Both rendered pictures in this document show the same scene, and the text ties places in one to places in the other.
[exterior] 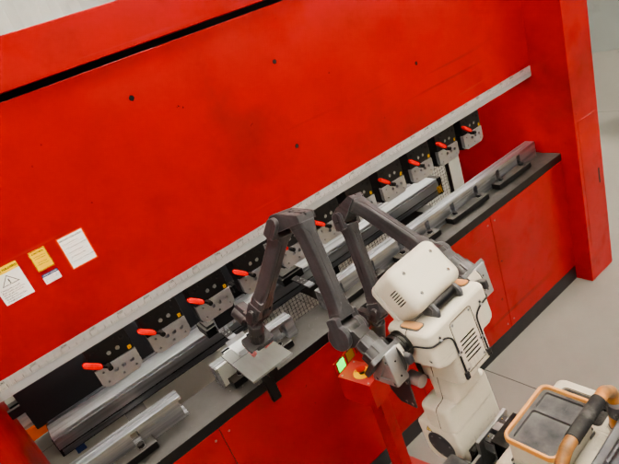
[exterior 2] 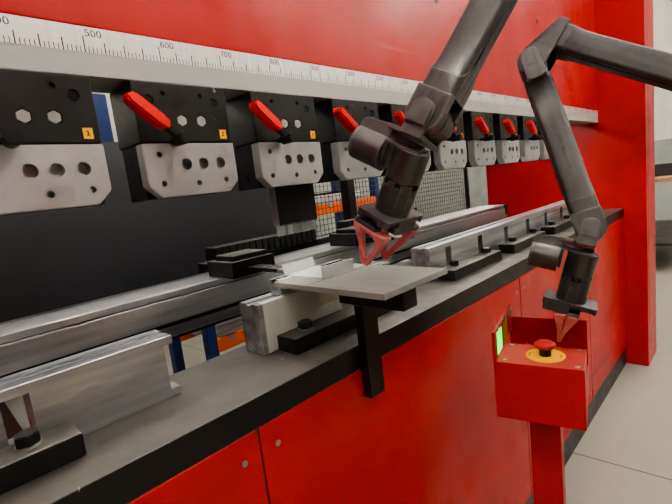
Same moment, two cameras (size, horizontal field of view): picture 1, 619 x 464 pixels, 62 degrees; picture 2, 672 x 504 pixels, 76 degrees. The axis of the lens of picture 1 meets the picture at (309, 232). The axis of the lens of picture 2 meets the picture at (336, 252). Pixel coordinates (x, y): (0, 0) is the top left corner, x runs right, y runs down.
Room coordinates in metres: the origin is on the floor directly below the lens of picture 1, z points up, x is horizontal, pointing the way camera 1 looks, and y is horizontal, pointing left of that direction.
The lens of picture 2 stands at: (0.95, 0.60, 1.16)
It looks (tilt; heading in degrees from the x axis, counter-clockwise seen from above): 8 degrees down; 344
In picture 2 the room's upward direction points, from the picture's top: 7 degrees counter-clockwise
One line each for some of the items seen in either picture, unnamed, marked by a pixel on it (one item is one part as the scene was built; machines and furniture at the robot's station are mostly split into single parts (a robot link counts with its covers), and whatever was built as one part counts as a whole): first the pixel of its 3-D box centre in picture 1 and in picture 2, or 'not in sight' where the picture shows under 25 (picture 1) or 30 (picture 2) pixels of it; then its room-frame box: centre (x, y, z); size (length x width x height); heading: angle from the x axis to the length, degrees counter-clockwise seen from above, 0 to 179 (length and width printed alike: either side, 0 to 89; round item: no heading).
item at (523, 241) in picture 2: (417, 245); (523, 241); (2.24, -0.48, 0.89); 0.30 x 0.05 x 0.03; 119
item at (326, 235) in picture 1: (323, 220); (439, 141); (2.08, -0.08, 1.26); 0.15 x 0.09 x 0.17; 119
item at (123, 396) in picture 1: (281, 285); (338, 260); (2.25, 0.22, 0.93); 2.30 x 0.14 x 0.10; 119
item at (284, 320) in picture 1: (255, 348); (326, 300); (1.83, 0.38, 0.92); 0.39 x 0.06 x 0.10; 119
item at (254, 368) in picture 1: (255, 354); (357, 277); (1.67, 0.36, 1.00); 0.26 x 0.18 x 0.01; 29
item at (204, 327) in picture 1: (220, 328); (259, 263); (1.93, 0.50, 1.01); 0.26 x 0.12 x 0.05; 29
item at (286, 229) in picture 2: (225, 317); (294, 209); (1.80, 0.43, 1.13); 0.10 x 0.02 x 0.10; 119
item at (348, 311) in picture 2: (262, 361); (342, 320); (1.77, 0.37, 0.89); 0.30 x 0.05 x 0.03; 119
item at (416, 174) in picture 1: (414, 162); (520, 140); (2.37, -0.60, 1.26); 0.15 x 0.09 x 0.17; 119
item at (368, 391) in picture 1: (368, 369); (543, 359); (1.66, -0.03, 0.75); 0.20 x 0.16 x 0.18; 132
